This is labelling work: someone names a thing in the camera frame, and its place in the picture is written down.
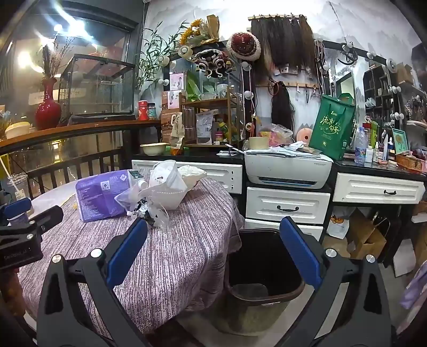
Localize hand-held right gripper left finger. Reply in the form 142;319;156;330
37;218;151;347

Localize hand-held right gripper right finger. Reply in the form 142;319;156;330
277;216;392;347

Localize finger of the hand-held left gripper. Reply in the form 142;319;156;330
0;198;33;223
20;205;64;239

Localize dark brown trash bin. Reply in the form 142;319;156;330
223;228;331;337

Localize clear plastic bag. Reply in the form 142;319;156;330
114;185;171;232

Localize purple tissue pack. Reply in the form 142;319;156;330
75;169;139;223

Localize white plastic bag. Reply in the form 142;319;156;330
147;159;189;211

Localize clear plastic cup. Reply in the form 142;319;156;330
7;173;30;201

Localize white straw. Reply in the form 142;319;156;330
0;156;21;194

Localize white shopping bag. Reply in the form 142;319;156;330
326;215;349;240

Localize purple striped tablecloth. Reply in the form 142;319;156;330
17;177;246;339

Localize black railing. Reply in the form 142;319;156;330
0;147;132;201

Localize cardboard box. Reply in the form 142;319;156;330
347;208;388;261

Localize yellow lidded bowl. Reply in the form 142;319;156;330
5;122;31;139

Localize white printer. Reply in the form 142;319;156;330
244;148;334;190

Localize wooden ledge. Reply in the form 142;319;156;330
0;119;162;156

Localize red vase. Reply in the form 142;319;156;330
35;78;62;131

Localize cream bowl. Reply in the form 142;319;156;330
140;142;170;156

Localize stack of papers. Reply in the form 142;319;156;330
245;142;322;157

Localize pink plastic bag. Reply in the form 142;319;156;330
258;124;294;147

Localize clear water bottle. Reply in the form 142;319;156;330
354;127;367;165

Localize green gift bag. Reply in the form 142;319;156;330
309;93;357;161

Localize cream canvas bag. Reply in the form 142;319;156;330
170;112;184;149

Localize brown printed box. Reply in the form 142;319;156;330
161;90;185;144

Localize row of cosmetic bottles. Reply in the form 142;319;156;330
365;120;396;164

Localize glass terrarium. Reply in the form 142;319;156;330
58;53;136;121

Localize grey-brown pouch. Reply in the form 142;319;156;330
195;110;214;145

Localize orange wooden box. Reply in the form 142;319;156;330
395;153;427;174

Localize dried flower branches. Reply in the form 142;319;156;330
40;35;76;81

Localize black wig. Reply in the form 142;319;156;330
271;82;295;125

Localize teal framed picture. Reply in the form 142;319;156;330
392;128;409;155

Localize bamboo shelf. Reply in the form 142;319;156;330
182;92;246;147

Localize vanity mirror with bulbs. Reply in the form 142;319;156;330
162;41;257;147
322;39;402;147

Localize green leafy plant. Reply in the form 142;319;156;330
137;22;187;90

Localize ornate headdress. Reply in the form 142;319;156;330
192;50;236;79

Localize hanging hair extensions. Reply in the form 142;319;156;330
251;15;316;72

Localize red embroidered hat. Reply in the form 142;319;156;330
227;32;261;62

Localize sunflower bouquet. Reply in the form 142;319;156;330
180;15;221;47

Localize white drawer without handle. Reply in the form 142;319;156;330
131;159;243;195

